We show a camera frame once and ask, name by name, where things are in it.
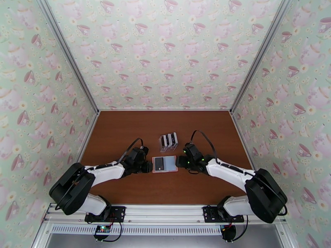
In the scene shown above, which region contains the pink card holder wallet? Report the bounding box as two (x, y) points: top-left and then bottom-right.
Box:
(151, 155), (179, 174)

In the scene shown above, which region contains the clear acrylic card stand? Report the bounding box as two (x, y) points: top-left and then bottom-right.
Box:
(159, 132), (179, 153)

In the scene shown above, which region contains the controller board with green light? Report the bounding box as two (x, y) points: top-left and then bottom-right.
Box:
(94, 225), (112, 236)

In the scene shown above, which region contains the black controller module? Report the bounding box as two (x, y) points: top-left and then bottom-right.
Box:
(220, 224), (237, 242)

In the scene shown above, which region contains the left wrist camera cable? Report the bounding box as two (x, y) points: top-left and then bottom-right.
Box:
(117, 138), (144, 166)

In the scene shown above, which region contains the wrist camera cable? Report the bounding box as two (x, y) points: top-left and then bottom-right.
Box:
(117, 138), (144, 166)
(190, 130), (218, 163)

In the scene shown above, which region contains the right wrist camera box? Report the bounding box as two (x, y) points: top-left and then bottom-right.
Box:
(183, 142), (198, 154)

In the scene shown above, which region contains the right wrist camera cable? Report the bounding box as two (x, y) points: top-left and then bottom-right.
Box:
(190, 130), (218, 163)

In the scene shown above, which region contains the aluminium front rail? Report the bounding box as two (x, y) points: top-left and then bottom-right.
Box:
(42, 203), (288, 224)

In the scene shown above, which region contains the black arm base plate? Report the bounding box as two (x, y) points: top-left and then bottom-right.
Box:
(84, 206), (127, 222)
(202, 206), (245, 223)

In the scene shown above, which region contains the aluminium back rail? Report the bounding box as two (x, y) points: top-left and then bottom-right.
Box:
(99, 109), (231, 112)

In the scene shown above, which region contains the aluminium side rail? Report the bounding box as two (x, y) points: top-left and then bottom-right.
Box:
(75, 111), (100, 165)
(230, 111), (259, 173)

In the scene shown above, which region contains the perforated cable tray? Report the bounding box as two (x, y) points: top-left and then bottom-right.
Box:
(50, 224), (223, 236)

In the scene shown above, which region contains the black base cable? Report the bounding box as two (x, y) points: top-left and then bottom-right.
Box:
(86, 221), (123, 243)
(234, 215), (249, 241)

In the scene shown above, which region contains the aluminium frame post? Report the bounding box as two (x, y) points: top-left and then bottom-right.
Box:
(35, 0), (100, 114)
(230, 0), (295, 114)

